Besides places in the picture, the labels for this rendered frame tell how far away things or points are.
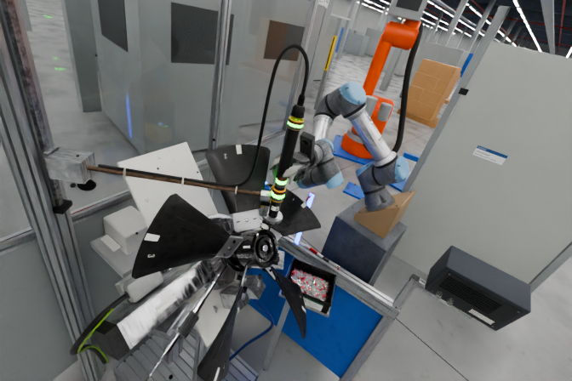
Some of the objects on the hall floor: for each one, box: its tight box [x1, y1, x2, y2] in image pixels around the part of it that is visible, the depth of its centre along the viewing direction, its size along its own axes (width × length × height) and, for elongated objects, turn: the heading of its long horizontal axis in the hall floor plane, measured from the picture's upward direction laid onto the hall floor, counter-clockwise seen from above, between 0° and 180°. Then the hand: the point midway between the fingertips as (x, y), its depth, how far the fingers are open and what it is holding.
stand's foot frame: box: [113, 332, 259, 381], centre depth 149 cm, size 62×46×8 cm
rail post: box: [339, 316, 392, 381], centre depth 143 cm, size 4×4×78 cm
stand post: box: [192, 330, 215, 381], centre depth 125 cm, size 4×9×91 cm, turn 127°
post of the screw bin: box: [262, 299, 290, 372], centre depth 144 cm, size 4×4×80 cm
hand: (279, 168), depth 80 cm, fingers closed on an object, 4 cm apart
